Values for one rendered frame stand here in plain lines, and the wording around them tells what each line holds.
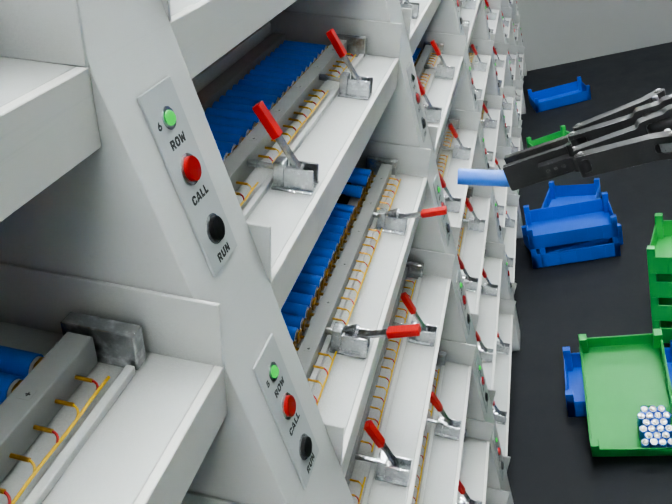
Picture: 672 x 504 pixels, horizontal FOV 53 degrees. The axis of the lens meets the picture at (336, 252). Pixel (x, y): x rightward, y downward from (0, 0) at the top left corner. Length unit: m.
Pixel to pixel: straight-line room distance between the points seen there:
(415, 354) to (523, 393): 1.04
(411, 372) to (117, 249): 0.65
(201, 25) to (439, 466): 0.83
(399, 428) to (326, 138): 0.40
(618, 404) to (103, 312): 1.60
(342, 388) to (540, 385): 1.41
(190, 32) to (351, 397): 0.39
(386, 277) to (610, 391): 1.15
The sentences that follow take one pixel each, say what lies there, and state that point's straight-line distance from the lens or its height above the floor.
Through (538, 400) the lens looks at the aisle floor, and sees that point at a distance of 2.03.
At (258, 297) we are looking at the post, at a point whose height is 1.14.
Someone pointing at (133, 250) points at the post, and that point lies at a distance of 0.42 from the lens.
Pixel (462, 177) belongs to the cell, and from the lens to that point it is 0.77.
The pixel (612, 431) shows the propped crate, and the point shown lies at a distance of 1.89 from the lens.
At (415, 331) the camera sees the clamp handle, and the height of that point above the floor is 0.96.
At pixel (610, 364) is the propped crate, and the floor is 0.11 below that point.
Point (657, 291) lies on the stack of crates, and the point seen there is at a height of 0.18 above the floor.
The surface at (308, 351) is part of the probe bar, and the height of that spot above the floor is 0.98.
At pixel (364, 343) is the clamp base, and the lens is 0.73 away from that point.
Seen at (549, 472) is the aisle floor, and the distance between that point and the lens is 1.85.
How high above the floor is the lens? 1.38
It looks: 27 degrees down
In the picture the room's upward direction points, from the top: 18 degrees counter-clockwise
